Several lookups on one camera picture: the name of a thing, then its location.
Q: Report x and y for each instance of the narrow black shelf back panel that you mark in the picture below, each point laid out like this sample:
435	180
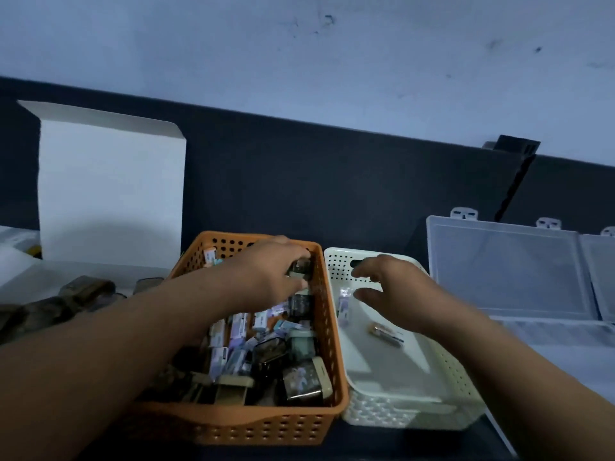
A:
567	192

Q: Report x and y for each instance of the orange plastic basket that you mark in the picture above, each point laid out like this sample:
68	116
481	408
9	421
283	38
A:
240	422

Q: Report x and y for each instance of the pile of items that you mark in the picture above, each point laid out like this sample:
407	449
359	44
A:
302	384

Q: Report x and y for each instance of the dark opaque small brown box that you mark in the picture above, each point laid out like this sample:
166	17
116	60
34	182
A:
33	316

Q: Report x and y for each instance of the purple small tube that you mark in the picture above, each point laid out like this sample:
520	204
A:
344	304

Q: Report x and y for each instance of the person's left hand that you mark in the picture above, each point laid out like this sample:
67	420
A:
259	283

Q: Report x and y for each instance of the pile of small tubes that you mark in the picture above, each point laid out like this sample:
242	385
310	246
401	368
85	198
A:
238	326

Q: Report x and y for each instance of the yellow flat packet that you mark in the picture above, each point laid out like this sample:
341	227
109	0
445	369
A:
33	250

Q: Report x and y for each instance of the white perforated plastic basket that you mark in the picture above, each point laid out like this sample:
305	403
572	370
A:
394	379

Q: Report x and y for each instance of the person's right forearm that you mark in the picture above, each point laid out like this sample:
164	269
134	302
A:
528	393

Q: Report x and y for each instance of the wide black shelf back panel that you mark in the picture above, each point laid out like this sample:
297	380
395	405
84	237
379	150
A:
312	187

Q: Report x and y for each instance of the person's left forearm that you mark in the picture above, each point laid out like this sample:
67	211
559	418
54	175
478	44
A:
96	369

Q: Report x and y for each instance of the black slotted shelf upright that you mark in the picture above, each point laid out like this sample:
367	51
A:
516	148

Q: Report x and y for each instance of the person's right hand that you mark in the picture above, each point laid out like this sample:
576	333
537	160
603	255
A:
413	302

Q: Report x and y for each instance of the white cardboard box open lid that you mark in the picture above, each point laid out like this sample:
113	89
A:
110	187

